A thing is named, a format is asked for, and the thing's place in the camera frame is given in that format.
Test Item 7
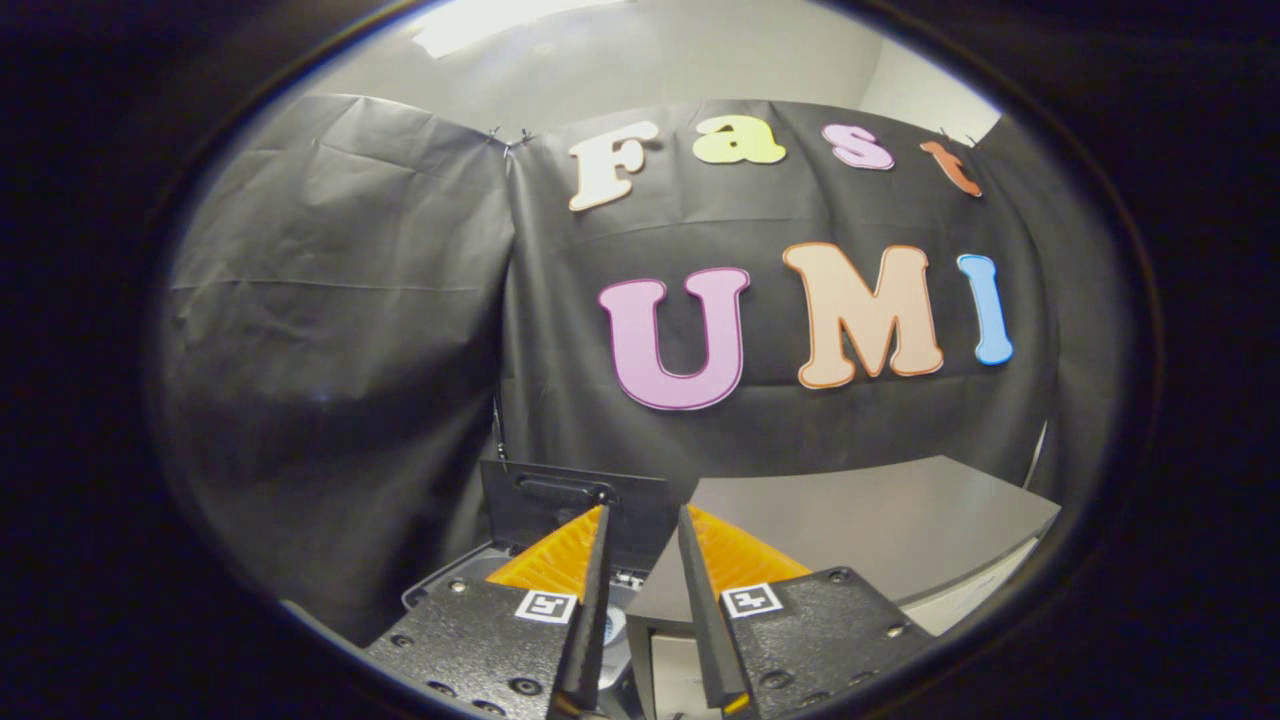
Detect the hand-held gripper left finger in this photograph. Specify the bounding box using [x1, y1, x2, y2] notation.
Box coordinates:
[362, 503, 612, 720]

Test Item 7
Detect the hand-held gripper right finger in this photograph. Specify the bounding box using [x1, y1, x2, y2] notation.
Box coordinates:
[677, 503, 937, 720]

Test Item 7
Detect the grey top-load washing machine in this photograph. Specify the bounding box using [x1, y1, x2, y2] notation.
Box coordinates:
[400, 540, 651, 720]

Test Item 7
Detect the grey cabinet with dark top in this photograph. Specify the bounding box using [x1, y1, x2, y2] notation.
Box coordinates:
[624, 455, 1062, 720]

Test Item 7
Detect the black backdrop cloth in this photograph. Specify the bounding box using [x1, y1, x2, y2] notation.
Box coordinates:
[155, 92, 1131, 646]

